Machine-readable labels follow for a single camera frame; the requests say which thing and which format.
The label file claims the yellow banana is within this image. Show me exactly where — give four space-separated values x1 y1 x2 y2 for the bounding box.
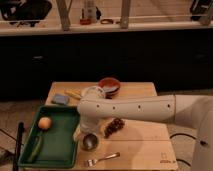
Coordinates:
65 90 81 100

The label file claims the green cucumber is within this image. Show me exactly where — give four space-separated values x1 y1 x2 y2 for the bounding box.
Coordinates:
27 136 43 163

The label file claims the small metal cup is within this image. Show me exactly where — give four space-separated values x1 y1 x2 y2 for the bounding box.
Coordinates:
81 134 99 151

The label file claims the bunch of dark grapes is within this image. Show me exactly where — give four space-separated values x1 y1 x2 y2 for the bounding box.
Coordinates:
104 118 125 138

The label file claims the orange fruit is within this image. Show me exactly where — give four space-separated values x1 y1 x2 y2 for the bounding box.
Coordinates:
38 117 52 130

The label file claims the red bowl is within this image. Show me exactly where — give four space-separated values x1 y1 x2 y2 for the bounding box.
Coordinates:
98 77 120 96

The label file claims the blue sponge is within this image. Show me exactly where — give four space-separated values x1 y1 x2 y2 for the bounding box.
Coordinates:
51 94 69 105

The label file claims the black pole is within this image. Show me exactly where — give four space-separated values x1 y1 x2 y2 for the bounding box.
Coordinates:
12 122 25 171

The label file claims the silver metal fork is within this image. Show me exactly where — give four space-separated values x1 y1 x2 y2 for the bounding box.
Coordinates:
84 152 120 167

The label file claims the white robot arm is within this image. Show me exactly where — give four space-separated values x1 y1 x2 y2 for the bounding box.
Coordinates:
77 86 213 171

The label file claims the green plastic tray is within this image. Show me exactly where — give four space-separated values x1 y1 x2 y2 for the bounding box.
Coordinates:
18 106 80 169

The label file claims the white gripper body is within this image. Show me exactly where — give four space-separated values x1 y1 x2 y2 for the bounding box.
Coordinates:
80 116 100 134

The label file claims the black office chair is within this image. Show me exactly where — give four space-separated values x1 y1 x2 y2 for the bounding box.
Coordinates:
0 0 52 27

